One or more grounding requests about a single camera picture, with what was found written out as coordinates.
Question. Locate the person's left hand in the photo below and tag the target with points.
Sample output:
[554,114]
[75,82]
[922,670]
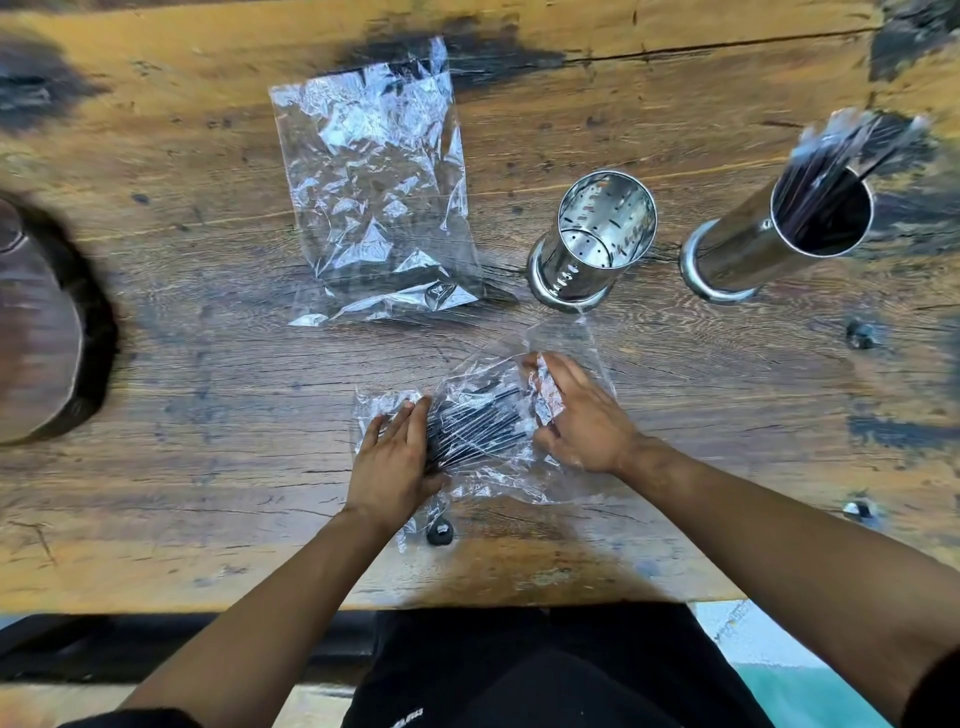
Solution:
[390,472]

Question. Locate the person's right hand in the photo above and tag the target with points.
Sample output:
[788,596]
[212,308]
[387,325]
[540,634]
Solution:
[592,431]

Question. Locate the person's right thumb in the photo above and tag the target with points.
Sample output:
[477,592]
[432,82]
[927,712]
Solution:
[550,439]

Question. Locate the person's left middle finger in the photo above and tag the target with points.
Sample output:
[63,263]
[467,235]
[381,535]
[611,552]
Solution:
[421,418]

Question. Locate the person's left little finger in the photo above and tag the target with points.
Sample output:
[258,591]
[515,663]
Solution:
[371,431]

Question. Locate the bundle of black straws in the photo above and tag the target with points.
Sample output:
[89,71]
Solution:
[480,427]

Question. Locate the clear plastic bag with straws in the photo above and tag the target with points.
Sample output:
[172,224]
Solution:
[495,465]

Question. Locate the person's right forearm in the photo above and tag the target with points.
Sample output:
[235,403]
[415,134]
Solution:
[787,570]

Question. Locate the person's left forearm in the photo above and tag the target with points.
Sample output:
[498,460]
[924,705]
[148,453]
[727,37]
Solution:
[277,622]

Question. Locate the black table bolt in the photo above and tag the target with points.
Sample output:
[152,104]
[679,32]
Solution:
[439,532]
[858,510]
[861,334]

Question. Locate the perforated steel cylinder holder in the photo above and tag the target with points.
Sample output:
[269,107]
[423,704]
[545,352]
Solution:
[592,240]

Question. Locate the person's black clothing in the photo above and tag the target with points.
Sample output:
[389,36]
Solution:
[555,667]

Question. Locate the empty crumpled clear plastic bag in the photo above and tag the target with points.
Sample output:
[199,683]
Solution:
[375,187]

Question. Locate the plain steel cylinder holder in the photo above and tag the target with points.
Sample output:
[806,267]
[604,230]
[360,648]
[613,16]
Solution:
[742,247]

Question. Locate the round dark wooden stool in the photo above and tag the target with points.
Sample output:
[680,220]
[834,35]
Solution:
[45,330]

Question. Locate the bunch of wrapped black straws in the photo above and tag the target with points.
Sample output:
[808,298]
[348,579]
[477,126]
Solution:
[832,172]

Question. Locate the black bench rail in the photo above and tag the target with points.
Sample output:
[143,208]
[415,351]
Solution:
[150,645]

